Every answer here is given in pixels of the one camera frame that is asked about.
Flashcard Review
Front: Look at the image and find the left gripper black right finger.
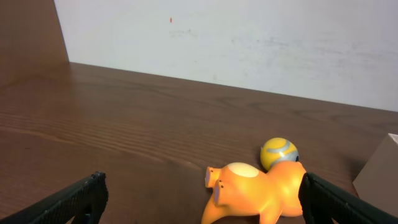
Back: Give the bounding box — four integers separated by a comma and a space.
298, 172, 397, 224

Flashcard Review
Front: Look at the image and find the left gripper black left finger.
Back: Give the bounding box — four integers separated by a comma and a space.
1, 172, 109, 224

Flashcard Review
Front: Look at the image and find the orange dinosaur toy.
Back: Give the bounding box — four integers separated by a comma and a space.
201, 161, 306, 224

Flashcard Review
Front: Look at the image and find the white cardboard box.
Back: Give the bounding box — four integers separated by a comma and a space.
353, 134, 397, 217

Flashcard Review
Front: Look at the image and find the yellow grey ball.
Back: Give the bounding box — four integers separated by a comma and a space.
260, 138, 299, 171

